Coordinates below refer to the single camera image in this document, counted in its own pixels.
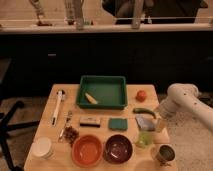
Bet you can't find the metal cup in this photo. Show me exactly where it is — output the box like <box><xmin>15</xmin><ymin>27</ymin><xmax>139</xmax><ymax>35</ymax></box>
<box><xmin>153</xmin><ymin>145</ymin><xmax>175</xmax><ymax>166</ymax></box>

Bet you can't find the dark purple bowl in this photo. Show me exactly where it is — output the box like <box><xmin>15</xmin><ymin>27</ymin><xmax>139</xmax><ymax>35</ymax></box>
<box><xmin>103</xmin><ymin>134</ymin><xmax>133</xmax><ymax>164</ymax></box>

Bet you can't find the green sponge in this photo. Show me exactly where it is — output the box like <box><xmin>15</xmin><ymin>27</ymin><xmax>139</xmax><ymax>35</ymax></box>
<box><xmin>108</xmin><ymin>118</ymin><xmax>128</xmax><ymax>131</ymax></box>

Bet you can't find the white lidded container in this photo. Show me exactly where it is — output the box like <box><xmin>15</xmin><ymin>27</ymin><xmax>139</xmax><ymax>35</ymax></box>
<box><xmin>32</xmin><ymin>137</ymin><xmax>53</xmax><ymax>159</ymax></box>

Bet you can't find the grey towel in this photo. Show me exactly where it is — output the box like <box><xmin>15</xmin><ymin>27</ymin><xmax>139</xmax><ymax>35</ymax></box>
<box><xmin>135</xmin><ymin>115</ymin><xmax>155</xmax><ymax>131</ymax></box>

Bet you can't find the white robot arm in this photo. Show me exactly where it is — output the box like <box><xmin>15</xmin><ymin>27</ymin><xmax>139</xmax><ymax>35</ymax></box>
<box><xmin>156</xmin><ymin>83</ymin><xmax>213</xmax><ymax>133</ymax></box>

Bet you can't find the dark rectangular eraser block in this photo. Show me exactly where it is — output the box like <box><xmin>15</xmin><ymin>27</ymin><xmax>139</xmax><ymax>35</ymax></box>
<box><xmin>79</xmin><ymin>117</ymin><xmax>101</xmax><ymax>127</ymax></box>

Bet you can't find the green plastic tray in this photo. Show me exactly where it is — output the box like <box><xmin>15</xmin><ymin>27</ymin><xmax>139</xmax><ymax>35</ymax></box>
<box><xmin>76</xmin><ymin>75</ymin><xmax>128</xmax><ymax>110</ymax></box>

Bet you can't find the black office chair base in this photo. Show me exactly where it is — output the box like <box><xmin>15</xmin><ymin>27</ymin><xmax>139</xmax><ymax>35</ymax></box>
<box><xmin>0</xmin><ymin>101</ymin><xmax>39</xmax><ymax>171</ymax></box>

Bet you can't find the white handled brush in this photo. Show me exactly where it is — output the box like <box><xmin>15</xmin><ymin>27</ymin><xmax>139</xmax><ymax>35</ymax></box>
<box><xmin>52</xmin><ymin>90</ymin><xmax>65</xmax><ymax>126</ymax></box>

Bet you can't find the orange bowl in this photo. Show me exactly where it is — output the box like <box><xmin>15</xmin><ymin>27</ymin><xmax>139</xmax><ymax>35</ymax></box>
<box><xmin>71</xmin><ymin>134</ymin><xmax>103</xmax><ymax>168</ymax></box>

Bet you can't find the yellow banana piece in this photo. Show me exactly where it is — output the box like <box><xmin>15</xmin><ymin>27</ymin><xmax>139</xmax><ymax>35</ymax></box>
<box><xmin>85</xmin><ymin>93</ymin><xmax>98</xmax><ymax>104</ymax></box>

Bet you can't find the red tomato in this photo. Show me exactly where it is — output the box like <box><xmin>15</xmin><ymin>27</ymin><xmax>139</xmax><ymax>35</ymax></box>
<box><xmin>136</xmin><ymin>90</ymin><xmax>147</xmax><ymax>102</ymax></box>

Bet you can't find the green plastic cup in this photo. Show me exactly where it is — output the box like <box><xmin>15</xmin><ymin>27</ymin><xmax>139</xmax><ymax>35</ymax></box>
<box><xmin>135</xmin><ymin>131</ymin><xmax>153</xmax><ymax>148</ymax></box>

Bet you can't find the brown dried food pile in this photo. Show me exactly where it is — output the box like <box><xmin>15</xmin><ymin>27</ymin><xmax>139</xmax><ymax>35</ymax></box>
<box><xmin>64</xmin><ymin>126</ymin><xmax>79</xmax><ymax>145</ymax></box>

